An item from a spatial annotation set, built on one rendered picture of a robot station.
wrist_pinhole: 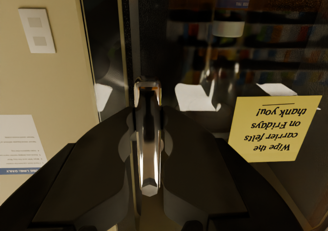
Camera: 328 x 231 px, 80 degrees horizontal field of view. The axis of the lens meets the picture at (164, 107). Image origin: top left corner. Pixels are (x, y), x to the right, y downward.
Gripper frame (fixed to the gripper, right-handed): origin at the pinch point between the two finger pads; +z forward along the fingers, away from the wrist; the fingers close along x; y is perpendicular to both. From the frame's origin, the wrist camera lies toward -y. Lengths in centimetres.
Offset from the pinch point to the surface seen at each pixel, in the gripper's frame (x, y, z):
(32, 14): -31, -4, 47
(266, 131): 10.9, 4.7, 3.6
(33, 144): -45, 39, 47
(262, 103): 9.8, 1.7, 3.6
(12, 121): -49, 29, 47
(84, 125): -25, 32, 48
